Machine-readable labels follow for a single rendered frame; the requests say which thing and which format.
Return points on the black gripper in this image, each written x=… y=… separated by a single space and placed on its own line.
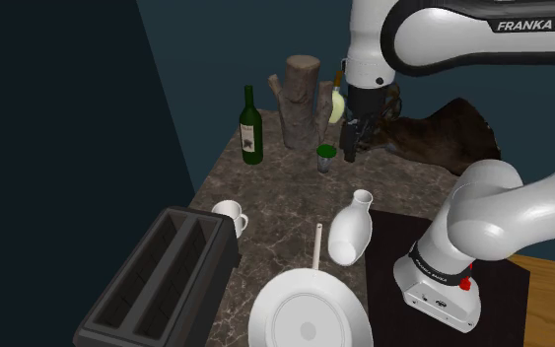
x=366 y=102

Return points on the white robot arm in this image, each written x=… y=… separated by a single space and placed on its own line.
x=488 y=221

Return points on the small jar with green lid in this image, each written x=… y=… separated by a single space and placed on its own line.
x=326 y=158

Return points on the grey-brown tree stump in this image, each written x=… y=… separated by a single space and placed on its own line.
x=298 y=105

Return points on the dark brown animal figure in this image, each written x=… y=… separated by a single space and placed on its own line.
x=445 y=137

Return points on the white vase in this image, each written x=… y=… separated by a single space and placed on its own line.
x=349 y=235

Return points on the green wine bottle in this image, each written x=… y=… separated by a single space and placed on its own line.
x=252 y=134

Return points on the white mug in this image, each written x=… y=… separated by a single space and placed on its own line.
x=231 y=214

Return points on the black robot stand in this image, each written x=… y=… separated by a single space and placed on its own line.
x=387 y=307

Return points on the black toaster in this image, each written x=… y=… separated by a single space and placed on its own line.
x=161 y=283

